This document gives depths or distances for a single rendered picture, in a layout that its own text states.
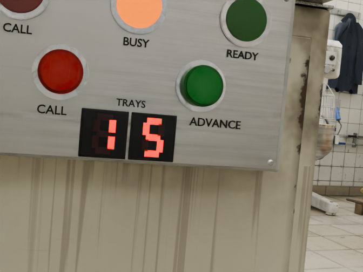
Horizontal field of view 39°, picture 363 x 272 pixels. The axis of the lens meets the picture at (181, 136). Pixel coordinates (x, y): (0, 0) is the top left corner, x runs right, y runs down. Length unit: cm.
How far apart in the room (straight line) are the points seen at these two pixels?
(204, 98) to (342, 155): 510
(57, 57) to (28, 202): 11
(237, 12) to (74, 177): 17
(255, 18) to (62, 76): 15
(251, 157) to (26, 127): 17
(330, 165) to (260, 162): 499
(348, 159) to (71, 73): 521
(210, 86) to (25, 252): 19
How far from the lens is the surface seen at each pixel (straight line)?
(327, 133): 414
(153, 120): 36
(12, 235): 41
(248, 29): 39
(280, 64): 40
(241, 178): 42
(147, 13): 37
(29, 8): 36
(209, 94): 37
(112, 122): 36
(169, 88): 37
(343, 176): 550
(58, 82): 35
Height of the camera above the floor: 74
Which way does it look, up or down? 3 degrees down
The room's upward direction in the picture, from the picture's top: 5 degrees clockwise
